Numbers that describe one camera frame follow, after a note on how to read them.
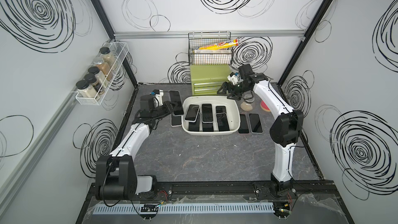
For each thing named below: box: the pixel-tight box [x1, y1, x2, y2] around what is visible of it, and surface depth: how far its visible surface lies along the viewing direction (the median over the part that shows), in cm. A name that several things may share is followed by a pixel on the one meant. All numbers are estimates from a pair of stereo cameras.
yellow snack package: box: [199, 38, 239, 50], surface depth 88 cm
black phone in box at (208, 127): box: [202, 121, 215, 132], surface depth 96 cm
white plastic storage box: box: [181, 95, 241, 136], surface depth 101 cm
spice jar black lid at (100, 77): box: [87, 66, 110, 89], surface depth 70 cm
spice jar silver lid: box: [93, 56, 113, 81], surface depth 72 cm
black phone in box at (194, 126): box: [188, 117, 200, 132], surface depth 96 cm
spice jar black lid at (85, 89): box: [75, 79, 98, 98], surface depth 63 cm
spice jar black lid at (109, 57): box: [99, 46, 117, 71], surface depth 77 cm
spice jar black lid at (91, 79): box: [83, 73, 105, 95], surface depth 66 cm
